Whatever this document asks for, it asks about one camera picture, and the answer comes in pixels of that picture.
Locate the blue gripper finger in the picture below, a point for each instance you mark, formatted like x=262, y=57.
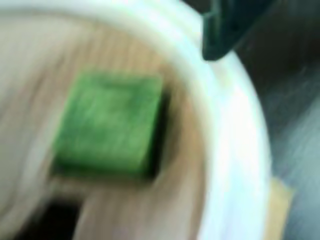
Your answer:
x=225, y=27

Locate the cardboard disc with cutouts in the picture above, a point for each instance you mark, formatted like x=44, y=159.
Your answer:
x=50, y=50

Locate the white round container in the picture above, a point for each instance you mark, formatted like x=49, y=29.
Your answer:
x=237, y=125

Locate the dark green wooden cube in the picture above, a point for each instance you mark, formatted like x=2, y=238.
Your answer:
x=107, y=122

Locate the beige masking tape piece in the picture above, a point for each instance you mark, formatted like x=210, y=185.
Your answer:
x=281, y=210

